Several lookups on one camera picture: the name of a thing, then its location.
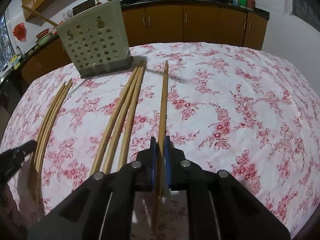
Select large barred window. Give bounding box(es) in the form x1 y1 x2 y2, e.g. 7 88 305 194
290 0 320 33

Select green basin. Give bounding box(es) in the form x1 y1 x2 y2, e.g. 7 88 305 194
37 36 54 46

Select black kitchen countertop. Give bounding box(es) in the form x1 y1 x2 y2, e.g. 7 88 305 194
22 0 270 58

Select yellow packet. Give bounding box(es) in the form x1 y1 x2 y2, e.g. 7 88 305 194
10 55 22 68

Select red plastic bag on wall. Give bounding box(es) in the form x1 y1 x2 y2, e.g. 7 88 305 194
12 22 27 42

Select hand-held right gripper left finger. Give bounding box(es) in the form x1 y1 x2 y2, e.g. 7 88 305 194
27 137 157 240

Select barred window beside sink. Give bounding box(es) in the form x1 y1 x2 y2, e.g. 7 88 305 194
0 12 13 73

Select beige perforated utensil holder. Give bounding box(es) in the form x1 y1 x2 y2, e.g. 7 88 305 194
55 0 133 78

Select dark wooden cutting board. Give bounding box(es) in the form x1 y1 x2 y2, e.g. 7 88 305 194
72 0 97 15

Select red floral tablecloth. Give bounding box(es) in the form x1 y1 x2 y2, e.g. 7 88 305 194
0 42 320 240

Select wooden lower kitchen cabinets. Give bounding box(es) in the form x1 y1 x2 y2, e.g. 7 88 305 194
21 1 270 83

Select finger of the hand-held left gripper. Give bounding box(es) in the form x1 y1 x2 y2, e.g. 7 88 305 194
0 140 37 180

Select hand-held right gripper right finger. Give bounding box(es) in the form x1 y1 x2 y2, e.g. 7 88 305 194
164 136 292 240

